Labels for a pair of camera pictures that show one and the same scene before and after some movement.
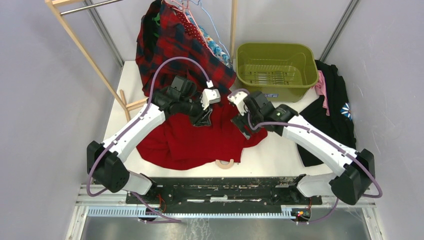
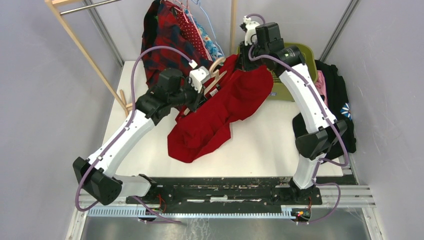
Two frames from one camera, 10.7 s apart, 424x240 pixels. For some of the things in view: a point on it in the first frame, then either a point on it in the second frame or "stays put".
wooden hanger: (224, 166) -> (215, 75)
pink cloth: (321, 89) stays put
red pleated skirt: (175, 143) -> (197, 131)
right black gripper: (240, 121) -> (245, 62)
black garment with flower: (339, 125) stays put
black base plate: (262, 190) stays put
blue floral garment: (219, 54) stays put
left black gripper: (202, 118) -> (198, 98)
